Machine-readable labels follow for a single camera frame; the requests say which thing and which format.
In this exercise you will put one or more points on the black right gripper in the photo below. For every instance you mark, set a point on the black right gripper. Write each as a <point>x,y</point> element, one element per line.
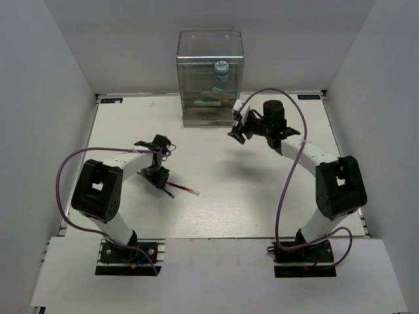
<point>238,131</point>

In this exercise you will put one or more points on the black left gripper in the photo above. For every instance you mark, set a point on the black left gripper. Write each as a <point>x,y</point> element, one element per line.
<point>157,181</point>

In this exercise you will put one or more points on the green gel pen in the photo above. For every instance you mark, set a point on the green gel pen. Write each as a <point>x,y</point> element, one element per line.
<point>169,193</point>

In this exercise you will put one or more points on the red gel pen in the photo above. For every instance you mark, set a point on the red gel pen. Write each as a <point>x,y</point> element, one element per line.
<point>184,188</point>

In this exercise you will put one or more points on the blue highlighter marker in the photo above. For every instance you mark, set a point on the blue highlighter marker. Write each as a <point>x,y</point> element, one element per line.
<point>216,89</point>

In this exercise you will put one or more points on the green highlighter marker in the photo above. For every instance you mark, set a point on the green highlighter marker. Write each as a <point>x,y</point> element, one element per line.
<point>207,103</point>

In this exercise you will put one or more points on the cleaning gel jar blue label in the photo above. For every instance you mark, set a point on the cleaning gel jar blue label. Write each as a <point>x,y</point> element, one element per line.
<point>221,70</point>

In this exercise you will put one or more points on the clear acrylic drawer organizer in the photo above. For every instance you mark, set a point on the clear acrylic drawer organizer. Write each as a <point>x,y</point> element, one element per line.
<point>197,52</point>

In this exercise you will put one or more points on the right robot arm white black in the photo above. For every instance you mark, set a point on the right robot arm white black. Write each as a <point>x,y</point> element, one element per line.
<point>339,187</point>

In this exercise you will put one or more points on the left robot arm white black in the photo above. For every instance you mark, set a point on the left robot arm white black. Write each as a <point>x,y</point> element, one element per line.
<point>99,187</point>

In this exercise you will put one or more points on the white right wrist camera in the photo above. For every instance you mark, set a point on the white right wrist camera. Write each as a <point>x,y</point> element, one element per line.
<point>240,111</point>

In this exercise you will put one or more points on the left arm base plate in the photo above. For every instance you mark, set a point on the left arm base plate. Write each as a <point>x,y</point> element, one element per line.
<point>116,261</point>

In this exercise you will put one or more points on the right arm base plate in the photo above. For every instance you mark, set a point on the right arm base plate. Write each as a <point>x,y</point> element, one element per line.
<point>308,262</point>

